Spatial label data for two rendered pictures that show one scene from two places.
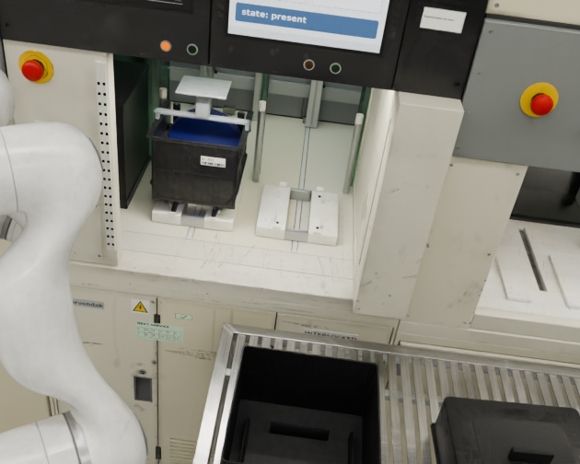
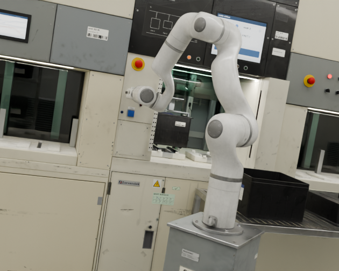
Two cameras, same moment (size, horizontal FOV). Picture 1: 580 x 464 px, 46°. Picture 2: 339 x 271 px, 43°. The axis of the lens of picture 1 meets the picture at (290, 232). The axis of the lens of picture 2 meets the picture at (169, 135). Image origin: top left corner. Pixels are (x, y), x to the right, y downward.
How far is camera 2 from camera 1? 1.48 m
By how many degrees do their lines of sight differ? 34
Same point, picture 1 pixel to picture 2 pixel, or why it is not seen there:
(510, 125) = (301, 90)
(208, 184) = (177, 135)
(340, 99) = (193, 135)
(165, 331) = (166, 198)
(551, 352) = not seen: hidden behind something
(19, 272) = (230, 55)
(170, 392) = (162, 240)
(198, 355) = (179, 213)
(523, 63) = (303, 68)
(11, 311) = (230, 65)
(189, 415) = not seen: hidden behind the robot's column
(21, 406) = (78, 261)
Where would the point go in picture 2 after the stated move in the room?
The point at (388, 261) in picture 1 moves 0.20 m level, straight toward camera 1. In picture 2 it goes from (266, 146) to (277, 151)
